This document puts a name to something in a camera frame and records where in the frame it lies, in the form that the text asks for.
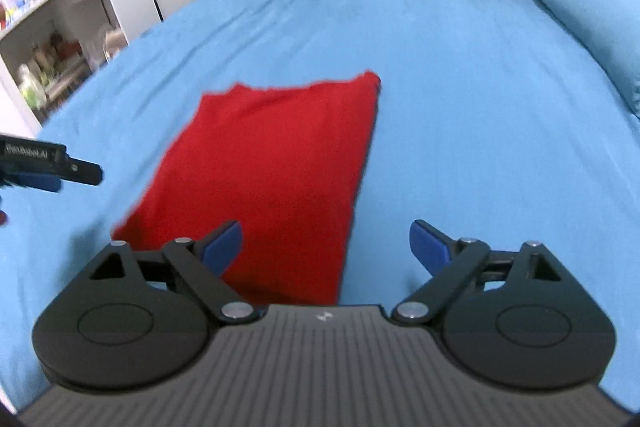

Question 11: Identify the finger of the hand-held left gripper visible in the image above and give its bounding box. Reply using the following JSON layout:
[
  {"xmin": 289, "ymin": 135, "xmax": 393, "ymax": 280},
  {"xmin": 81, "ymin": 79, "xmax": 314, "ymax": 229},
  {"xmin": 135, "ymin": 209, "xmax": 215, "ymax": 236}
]
[
  {"xmin": 59, "ymin": 158, "xmax": 104, "ymax": 186},
  {"xmin": 5, "ymin": 171, "xmax": 64, "ymax": 194}
]

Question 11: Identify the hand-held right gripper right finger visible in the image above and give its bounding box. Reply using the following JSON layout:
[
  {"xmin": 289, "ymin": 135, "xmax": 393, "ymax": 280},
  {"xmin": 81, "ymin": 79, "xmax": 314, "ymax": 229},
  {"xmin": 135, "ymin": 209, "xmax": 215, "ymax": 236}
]
[{"xmin": 390, "ymin": 219, "xmax": 565, "ymax": 327}]

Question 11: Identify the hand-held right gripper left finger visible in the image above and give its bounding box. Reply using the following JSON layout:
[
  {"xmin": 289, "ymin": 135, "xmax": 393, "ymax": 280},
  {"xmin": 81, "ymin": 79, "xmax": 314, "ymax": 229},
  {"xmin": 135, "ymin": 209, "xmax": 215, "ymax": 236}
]
[{"xmin": 89, "ymin": 220, "xmax": 261, "ymax": 324}]

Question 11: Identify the red knit sweater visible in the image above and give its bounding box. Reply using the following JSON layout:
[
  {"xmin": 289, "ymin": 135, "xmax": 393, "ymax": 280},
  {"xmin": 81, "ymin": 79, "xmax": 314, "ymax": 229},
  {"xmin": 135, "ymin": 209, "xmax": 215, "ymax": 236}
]
[{"xmin": 111, "ymin": 69, "xmax": 382, "ymax": 305}]

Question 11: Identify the green tissue pack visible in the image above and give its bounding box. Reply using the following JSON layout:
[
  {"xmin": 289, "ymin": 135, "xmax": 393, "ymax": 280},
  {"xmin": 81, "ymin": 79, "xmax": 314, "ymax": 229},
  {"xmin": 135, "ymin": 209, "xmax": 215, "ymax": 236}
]
[{"xmin": 16, "ymin": 63, "xmax": 46, "ymax": 110}]

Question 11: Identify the white shelf unit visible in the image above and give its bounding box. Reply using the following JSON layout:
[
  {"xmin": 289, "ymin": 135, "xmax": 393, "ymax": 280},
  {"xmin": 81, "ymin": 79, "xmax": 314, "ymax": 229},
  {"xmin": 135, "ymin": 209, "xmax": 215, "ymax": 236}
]
[{"xmin": 0, "ymin": 0, "xmax": 166, "ymax": 138}]

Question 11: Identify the bed with blue sheet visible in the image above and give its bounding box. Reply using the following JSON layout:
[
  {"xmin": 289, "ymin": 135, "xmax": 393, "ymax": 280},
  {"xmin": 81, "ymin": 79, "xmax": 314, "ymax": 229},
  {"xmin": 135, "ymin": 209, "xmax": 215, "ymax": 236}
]
[{"xmin": 0, "ymin": 0, "xmax": 640, "ymax": 418}]

